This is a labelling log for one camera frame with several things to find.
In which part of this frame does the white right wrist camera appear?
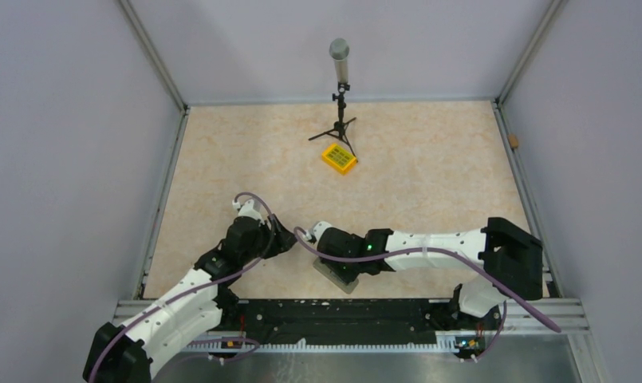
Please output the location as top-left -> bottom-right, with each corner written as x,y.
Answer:
304,221 -> 333,244

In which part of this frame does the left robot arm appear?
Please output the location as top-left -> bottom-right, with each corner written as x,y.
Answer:
82,215 -> 297,382

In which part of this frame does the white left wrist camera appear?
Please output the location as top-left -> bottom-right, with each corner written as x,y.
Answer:
232,199 -> 264,222

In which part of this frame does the microphone on black tripod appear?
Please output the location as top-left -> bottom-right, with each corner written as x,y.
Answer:
308,38 -> 356,156

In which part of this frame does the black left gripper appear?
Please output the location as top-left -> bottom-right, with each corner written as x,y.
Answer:
240,213 -> 298,265

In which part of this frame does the white remote control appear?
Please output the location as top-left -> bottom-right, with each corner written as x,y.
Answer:
313,259 -> 359,294

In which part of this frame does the yellow box with green grid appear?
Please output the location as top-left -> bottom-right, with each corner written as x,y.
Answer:
321,144 -> 358,175

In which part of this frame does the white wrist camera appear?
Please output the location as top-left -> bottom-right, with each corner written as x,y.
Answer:
232,199 -> 264,222
304,221 -> 333,244

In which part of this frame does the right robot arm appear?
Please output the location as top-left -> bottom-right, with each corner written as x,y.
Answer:
311,217 -> 543,329

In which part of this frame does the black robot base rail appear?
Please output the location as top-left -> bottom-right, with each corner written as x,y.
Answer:
212,298 -> 501,346

